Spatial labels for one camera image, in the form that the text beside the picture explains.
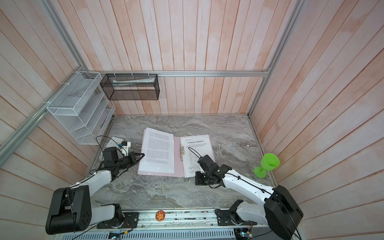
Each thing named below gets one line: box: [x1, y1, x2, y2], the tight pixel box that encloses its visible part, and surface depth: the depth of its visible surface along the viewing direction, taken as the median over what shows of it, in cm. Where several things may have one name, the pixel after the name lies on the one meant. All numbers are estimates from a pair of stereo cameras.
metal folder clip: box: [179, 142, 185, 162], surface depth 100 cm
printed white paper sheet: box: [180, 134, 216, 178], surface depth 103 cm
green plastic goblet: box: [254, 153, 280, 179], surface depth 80 cm
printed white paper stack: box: [139, 127, 175, 174], surface depth 94 cm
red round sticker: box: [155, 210, 166, 222], surface depth 76 cm
